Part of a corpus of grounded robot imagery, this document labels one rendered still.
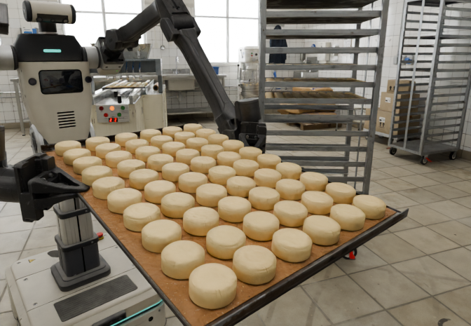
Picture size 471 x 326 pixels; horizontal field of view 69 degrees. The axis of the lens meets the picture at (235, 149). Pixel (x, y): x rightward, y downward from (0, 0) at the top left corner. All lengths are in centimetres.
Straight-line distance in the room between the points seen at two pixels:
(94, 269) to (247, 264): 134
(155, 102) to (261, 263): 320
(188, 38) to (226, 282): 83
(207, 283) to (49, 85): 116
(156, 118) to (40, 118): 222
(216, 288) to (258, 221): 14
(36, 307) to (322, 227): 134
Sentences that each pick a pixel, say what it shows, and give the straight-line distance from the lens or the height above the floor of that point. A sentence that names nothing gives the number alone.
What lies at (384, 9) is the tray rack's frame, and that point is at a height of 143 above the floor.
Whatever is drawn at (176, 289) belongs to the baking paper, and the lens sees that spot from 40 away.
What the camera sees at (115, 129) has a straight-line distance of 291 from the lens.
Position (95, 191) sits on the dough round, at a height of 99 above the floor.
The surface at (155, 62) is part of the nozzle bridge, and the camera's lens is 351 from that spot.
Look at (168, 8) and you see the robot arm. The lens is 112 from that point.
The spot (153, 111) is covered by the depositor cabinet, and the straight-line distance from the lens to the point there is 355.
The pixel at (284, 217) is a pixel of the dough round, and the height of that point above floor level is 97.
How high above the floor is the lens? 120
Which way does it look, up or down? 15 degrees down
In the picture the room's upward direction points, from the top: straight up
